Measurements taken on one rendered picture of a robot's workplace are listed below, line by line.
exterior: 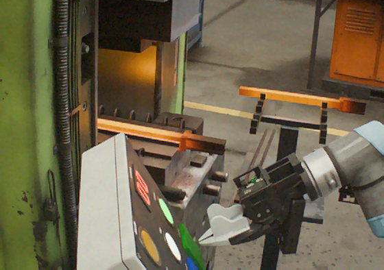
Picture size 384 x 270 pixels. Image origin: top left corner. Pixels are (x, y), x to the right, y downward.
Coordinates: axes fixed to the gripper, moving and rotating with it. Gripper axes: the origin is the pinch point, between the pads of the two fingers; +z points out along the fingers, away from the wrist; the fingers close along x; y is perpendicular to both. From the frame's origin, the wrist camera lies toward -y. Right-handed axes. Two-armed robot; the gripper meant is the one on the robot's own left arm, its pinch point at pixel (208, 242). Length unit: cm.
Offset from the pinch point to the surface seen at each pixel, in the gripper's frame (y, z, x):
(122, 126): 5, 12, -52
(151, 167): -0.9, 8.1, -36.6
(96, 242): 22.5, 8.3, 20.8
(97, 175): 22.4, 8.1, 3.7
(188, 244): 3.3, 2.5, 2.5
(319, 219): -55, -23, -60
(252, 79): -143, -42, -377
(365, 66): -165, -132, -342
